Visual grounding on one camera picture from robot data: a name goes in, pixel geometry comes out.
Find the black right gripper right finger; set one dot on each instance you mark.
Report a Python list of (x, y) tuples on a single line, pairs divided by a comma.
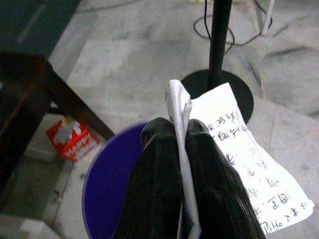
[(219, 204)]

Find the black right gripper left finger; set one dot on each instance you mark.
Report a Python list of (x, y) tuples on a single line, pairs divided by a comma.
[(154, 194)]

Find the white handwritten paper note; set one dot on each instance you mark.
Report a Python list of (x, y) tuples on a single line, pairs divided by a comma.
[(261, 174)]

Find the purple plastic bin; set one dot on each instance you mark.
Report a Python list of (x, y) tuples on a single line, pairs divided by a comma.
[(107, 174)]

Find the red cardboard box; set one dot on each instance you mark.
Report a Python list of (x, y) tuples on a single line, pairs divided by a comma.
[(74, 144)]

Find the black floor lamp stand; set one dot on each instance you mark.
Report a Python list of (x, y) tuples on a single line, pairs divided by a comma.
[(216, 37)]

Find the dark wooden table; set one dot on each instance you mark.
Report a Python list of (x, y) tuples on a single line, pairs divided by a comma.
[(22, 82)]

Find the white pole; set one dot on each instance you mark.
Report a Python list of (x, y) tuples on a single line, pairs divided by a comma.
[(268, 15)]

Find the dark teal cabinet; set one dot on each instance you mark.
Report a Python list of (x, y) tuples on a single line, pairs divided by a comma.
[(30, 22)]

